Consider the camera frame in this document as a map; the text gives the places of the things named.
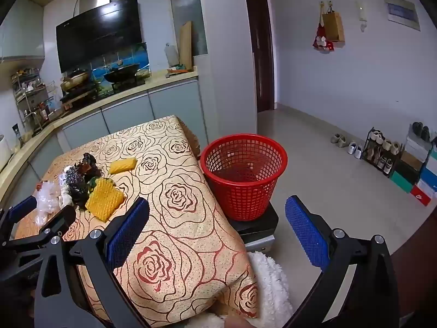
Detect brown paper bag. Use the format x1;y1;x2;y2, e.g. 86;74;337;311
322;11;345;43

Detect grey electrical panel box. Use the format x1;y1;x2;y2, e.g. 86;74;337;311
382;0;421;31

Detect frosted glass panel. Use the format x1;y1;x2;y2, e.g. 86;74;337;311
167;0;209;57

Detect dark shoe rack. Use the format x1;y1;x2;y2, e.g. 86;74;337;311
362;127;405;178

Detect black grey stool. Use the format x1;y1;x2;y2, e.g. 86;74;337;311
229;205;279;253

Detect dark wooden door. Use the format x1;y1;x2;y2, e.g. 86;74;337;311
242;0;275;113

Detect red hanging cloth bag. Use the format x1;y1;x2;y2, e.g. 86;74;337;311
312;24;335;53

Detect beige kitchen countertop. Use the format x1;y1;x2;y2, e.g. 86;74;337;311
0;65;199;192

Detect steel wool scrubber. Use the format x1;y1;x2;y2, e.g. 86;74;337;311
63;167;86;192

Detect blue printed splash guard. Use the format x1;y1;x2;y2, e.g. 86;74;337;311
90;43;151;84

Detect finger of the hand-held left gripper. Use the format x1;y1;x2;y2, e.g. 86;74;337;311
0;196;38;243
5;207;76;250

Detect black gas stove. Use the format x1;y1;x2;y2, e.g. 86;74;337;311
99;74;152;93

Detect clear plastic bottle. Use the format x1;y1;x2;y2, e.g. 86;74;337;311
164;43;179;68

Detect wooden cutting board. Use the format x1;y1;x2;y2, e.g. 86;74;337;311
179;20;193;71

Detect orange kitchen utensil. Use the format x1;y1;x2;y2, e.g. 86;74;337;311
167;65;192;77

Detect white intercom phone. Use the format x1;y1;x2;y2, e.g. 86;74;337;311
355;2;367;31

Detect rose-patterned tablecloth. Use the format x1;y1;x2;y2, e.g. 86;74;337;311
10;114;260;322

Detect tan frying pan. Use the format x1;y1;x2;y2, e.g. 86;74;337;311
61;69;92;91

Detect red plastic basket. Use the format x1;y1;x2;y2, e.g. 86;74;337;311
200;134;288;221

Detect black range hood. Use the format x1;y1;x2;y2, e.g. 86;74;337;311
55;0;143;73

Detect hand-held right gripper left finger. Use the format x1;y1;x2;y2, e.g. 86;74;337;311
34;196;151;328

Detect grey base cabinets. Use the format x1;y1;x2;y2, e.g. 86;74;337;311
0;78;209;212

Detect black wok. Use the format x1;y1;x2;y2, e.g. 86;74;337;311
102;62;141;83

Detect black induction cooker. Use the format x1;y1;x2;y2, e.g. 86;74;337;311
60;87;99;104

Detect stack of shoe boxes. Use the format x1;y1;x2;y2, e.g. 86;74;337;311
389;133;437;207

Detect metal spice rack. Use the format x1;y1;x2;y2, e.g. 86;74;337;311
12;68;57;134

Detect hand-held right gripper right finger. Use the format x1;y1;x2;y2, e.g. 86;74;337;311
285;195;400;328

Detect grey upper cabinets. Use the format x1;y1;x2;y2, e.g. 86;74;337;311
0;0;45;63

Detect white mesh net bag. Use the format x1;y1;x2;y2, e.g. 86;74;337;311
34;174;69;226

